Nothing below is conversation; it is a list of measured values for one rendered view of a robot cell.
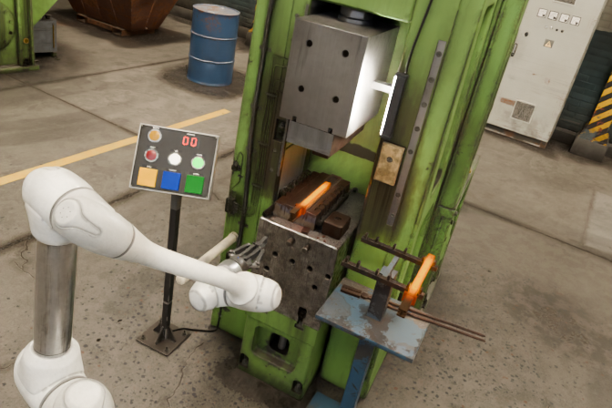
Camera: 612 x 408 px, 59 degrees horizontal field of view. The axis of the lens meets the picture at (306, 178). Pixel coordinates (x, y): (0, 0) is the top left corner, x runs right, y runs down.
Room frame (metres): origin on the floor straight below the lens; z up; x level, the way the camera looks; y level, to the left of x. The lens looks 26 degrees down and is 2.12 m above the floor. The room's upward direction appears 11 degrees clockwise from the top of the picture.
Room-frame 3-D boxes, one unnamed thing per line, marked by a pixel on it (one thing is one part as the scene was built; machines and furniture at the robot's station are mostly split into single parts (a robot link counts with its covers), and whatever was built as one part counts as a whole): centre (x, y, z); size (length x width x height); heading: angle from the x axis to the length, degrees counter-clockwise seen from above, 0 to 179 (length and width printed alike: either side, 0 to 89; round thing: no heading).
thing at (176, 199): (2.15, 0.57, 0.54); 0.04 x 0.04 x 1.08; 70
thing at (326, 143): (2.24, -0.05, 1.32); 0.42 x 0.20 x 0.10; 160
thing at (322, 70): (2.22, -0.09, 1.56); 0.42 x 0.39 x 0.40; 160
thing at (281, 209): (2.24, -0.05, 0.96); 0.42 x 0.20 x 0.09; 160
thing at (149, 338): (2.15, 0.57, 0.05); 0.22 x 0.22 x 0.09; 70
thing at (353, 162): (2.52, -0.20, 1.37); 0.41 x 0.10 x 0.91; 70
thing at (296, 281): (2.23, -0.11, 0.69); 0.56 x 0.38 x 0.45; 160
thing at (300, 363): (2.23, -0.11, 0.23); 0.55 x 0.37 x 0.47; 160
